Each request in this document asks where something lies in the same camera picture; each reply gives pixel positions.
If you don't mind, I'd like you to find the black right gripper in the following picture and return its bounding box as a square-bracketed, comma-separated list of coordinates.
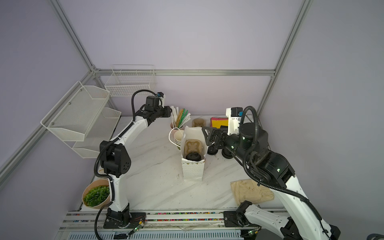
[198, 121, 252, 165]

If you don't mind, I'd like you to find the yellow paper napkin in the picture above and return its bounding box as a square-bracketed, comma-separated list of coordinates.
[211, 118, 229, 129]

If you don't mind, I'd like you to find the single black cup lid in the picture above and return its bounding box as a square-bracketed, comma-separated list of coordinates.
[207, 146, 218, 156]

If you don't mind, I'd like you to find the stack of black cup lids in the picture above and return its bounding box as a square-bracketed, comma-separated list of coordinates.
[222, 149, 233, 159]

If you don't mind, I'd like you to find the brown pulp cup carrier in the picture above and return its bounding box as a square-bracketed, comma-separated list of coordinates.
[192, 118, 206, 127]
[184, 139, 204, 155]

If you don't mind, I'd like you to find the stack of green paper cups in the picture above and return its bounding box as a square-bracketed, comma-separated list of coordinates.
[174, 129, 184, 149]

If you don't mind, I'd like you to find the white paper gift bag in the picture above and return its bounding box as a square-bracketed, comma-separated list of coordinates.
[169, 127, 208, 182]

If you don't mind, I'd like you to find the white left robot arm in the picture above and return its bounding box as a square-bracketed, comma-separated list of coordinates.
[94, 90, 172, 228]

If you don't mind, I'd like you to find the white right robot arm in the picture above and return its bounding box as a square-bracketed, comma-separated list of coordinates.
[202, 106, 341, 240]

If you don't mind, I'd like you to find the bundle of wrapped straws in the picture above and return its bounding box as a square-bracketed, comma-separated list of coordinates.
[170, 106, 191, 129]

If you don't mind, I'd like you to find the pink straw holder cup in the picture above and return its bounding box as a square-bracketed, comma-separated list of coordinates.
[170, 123, 182, 130]

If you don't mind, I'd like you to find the beige work glove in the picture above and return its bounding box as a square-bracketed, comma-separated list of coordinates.
[230, 179, 275, 206]

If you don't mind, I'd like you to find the white mesh two-tier shelf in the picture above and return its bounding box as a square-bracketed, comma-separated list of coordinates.
[41, 82, 121, 159]

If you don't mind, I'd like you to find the white wire basket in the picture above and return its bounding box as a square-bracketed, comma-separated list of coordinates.
[105, 65, 157, 97]

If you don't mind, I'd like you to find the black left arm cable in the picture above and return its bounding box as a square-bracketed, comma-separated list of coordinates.
[93, 89, 160, 240]

